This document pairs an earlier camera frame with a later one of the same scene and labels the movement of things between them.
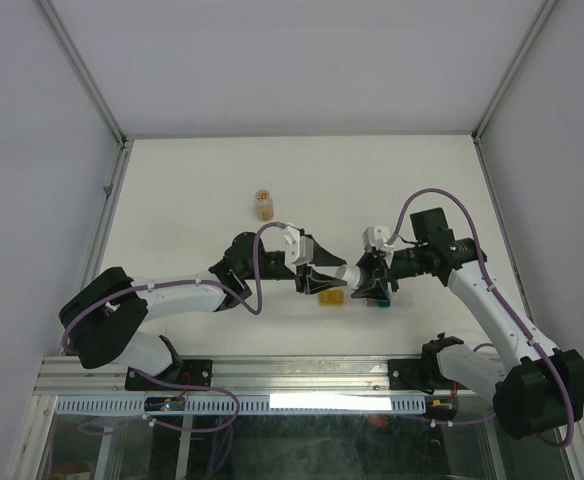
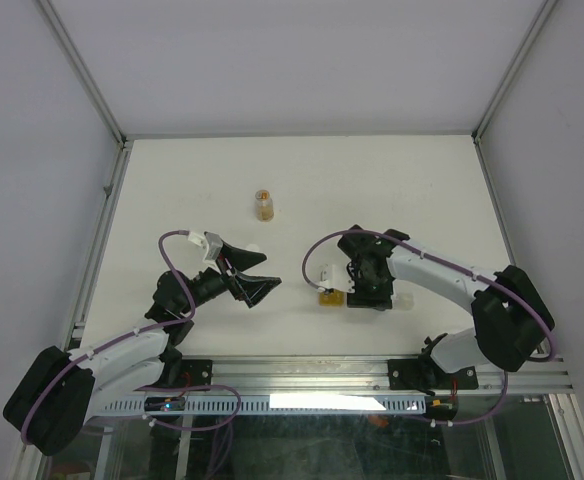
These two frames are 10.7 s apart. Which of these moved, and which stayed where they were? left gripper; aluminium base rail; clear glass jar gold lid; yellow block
Moved: left gripper
Stayed: clear glass jar gold lid; aluminium base rail; yellow block
